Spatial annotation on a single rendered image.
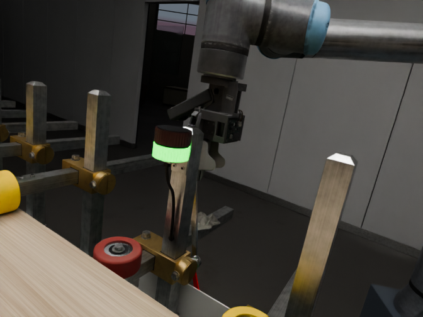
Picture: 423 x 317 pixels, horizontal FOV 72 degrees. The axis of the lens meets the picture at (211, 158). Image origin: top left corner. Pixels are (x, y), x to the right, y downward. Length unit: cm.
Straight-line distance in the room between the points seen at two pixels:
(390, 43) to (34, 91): 85
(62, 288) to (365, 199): 290
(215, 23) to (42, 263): 47
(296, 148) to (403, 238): 125
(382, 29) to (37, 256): 79
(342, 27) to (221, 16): 30
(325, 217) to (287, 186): 289
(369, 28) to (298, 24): 24
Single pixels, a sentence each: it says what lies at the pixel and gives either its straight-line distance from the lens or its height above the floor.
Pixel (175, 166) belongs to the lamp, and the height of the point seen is 105.
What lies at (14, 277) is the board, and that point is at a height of 90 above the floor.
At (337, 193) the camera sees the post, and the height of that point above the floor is 109.
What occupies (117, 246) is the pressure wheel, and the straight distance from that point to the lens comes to 54.
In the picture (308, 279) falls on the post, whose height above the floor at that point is 95.
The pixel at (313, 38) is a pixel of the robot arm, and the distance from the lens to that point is 58.
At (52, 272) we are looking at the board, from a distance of 51.
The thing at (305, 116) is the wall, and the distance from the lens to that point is 318.
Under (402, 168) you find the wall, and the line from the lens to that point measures 307.
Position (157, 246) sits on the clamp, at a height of 87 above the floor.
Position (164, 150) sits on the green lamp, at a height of 109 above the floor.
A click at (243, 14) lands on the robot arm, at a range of 55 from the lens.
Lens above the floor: 120
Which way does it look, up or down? 14 degrees down
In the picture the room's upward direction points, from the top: 9 degrees clockwise
